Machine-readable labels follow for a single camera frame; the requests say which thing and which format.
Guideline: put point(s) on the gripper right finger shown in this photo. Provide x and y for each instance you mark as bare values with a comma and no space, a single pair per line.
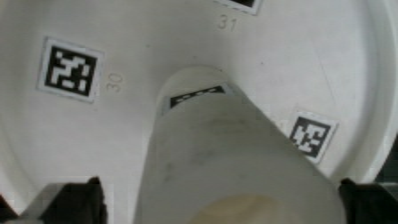
371,201

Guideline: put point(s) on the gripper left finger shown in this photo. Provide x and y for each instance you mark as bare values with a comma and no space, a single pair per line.
69,204

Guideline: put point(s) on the white cylindrical table leg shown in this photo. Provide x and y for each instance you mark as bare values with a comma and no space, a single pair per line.
227,174

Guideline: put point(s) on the white round table top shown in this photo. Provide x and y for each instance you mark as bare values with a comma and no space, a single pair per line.
90,54

